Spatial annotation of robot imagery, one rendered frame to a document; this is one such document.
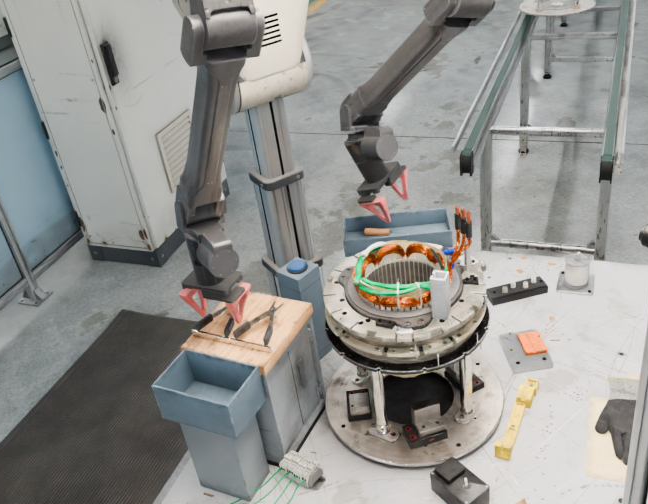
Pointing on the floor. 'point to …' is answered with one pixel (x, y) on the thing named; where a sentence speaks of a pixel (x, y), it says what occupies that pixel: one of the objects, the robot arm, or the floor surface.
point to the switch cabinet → (112, 115)
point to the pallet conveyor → (475, 150)
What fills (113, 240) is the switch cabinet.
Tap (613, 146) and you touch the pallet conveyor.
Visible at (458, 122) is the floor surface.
